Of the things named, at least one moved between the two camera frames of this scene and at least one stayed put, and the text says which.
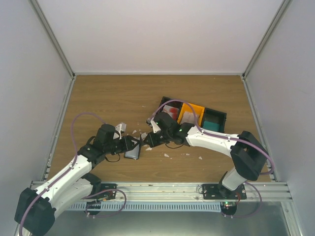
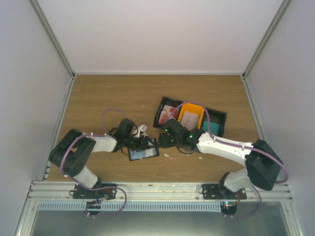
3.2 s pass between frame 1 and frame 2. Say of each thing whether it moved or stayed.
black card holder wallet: moved
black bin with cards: stayed
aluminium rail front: stayed
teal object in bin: stayed
